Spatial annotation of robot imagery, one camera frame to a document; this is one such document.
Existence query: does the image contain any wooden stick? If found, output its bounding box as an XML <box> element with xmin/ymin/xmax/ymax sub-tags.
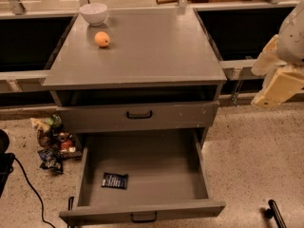
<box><xmin>156</xmin><ymin>0</ymin><xmax>178</xmax><ymax>5</ymax></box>

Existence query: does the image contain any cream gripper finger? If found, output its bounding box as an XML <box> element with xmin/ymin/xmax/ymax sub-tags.
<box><xmin>252</xmin><ymin>69</ymin><xmax>304</xmax><ymax>108</ymax></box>

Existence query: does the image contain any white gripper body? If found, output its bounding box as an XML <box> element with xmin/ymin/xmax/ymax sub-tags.
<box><xmin>251</xmin><ymin>33</ymin><xmax>304</xmax><ymax>90</ymax></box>

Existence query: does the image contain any pile of snack packages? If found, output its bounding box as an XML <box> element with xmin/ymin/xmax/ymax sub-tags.
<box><xmin>30</xmin><ymin>114</ymin><xmax>82</xmax><ymax>159</ymax></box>

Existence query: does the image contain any grey drawer cabinet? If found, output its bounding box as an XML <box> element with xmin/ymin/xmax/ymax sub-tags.
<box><xmin>41</xmin><ymin>6</ymin><xmax>228</xmax><ymax>135</ymax></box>

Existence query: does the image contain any closed grey top drawer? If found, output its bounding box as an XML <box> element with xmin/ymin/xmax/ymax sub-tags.
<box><xmin>57</xmin><ymin>101</ymin><xmax>219</xmax><ymax>133</ymax></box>

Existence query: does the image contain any open grey middle drawer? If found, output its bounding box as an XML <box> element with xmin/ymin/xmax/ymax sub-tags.
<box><xmin>60</xmin><ymin>129</ymin><xmax>225</xmax><ymax>226</ymax></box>

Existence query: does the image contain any white bowl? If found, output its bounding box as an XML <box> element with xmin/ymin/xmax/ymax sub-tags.
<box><xmin>79</xmin><ymin>3</ymin><xmax>108</xmax><ymax>26</ymax></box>

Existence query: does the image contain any black cable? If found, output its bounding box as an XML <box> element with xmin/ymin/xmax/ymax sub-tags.
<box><xmin>12</xmin><ymin>157</ymin><xmax>57</xmax><ymax>228</ymax></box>

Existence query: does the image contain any orange fruit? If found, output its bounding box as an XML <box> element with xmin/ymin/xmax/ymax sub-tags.
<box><xmin>94</xmin><ymin>31</ymin><xmax>110</xmax><ymax>48</ymax></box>

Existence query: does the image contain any black device on floor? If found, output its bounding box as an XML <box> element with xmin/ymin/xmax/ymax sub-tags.
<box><xmin>0</xmin><ymin>129</ymin><xmax>15</xmax><ymax>197</ymax></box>

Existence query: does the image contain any black handle bottom right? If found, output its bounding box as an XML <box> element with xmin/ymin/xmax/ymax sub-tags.
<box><xmin>264</xmin><ymin>199</ymin><xmax>287</xmax><ymax>228</ymax></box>

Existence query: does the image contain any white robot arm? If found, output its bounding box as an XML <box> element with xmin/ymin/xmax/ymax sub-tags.
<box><xmin>251</xmin><ymin>0</ymin><xmax>304</xmax><ymax>108</ymax></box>

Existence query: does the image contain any blue rxbar blueberry wrapper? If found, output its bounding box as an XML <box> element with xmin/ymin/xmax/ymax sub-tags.
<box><xmin>102</xmin><ymin>173</ymin><xmax>128</xmax><ymax>189</ymax></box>

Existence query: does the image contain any dark blue chip bag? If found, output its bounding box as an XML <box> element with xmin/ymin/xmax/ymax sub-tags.
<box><xmin>38</xmin><ymin>149</ymin><xmax>63</xmax><ymax>174</ymax></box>

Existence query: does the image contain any red soda can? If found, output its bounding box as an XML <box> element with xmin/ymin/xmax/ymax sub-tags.
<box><xmin>61</xmin><ymin>139</ymin><xmax>73</xmax><ymax>151</ymax></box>

